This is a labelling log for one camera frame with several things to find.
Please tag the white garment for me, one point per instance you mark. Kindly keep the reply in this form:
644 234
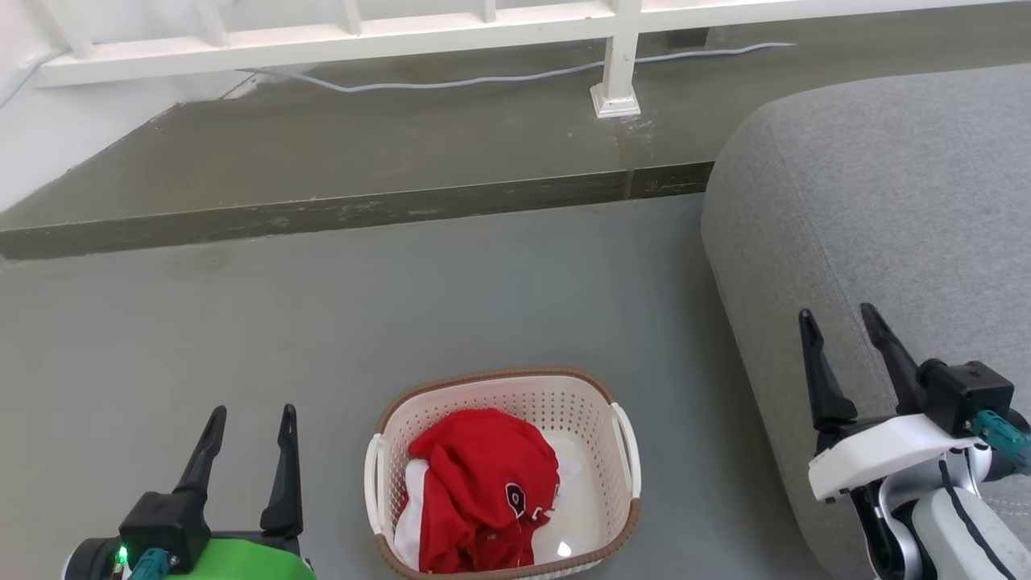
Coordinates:
408 507

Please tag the red garment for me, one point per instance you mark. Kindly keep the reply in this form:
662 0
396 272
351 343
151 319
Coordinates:
475 467

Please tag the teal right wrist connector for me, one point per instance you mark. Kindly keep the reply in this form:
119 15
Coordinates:
999 431

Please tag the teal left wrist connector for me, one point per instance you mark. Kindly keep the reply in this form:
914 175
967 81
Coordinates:
149 565

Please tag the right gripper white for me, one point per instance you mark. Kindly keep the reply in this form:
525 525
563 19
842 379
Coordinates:
878 453

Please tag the grey fabric sofa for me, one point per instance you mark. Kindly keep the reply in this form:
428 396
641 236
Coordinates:
886 201

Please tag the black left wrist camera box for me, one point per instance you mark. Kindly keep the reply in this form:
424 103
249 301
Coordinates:
165 519

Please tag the white wooden railing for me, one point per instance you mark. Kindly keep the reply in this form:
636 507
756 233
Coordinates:
322 36

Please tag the grey raised floor step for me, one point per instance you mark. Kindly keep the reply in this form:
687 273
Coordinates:
403 153

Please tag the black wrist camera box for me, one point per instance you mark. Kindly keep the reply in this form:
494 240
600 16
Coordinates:
165 519
966 395

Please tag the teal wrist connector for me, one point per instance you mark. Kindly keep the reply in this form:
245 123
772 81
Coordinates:
999 431
149 565

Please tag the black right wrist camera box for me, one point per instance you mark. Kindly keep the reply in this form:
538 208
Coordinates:
966 395

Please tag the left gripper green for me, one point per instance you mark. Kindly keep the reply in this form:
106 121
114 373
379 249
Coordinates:
242 560

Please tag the white perforated laundry basket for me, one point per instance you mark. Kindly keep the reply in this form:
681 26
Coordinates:
499 391

